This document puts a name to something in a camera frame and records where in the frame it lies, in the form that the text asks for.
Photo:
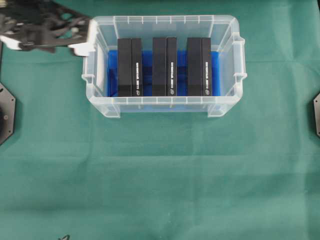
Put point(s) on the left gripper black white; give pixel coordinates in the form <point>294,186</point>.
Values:
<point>26,25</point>

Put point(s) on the black camera box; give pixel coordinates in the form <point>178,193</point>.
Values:
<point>199,67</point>
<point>130,67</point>
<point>164,67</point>

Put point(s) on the clear plastic storage case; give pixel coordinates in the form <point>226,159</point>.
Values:
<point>224,34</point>

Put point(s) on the blue liner in case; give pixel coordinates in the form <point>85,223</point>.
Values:
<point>182,70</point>

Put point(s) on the green table cloth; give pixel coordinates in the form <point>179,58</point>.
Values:
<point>252,174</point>

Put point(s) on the small black object bottom edge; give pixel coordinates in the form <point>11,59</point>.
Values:
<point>66,237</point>

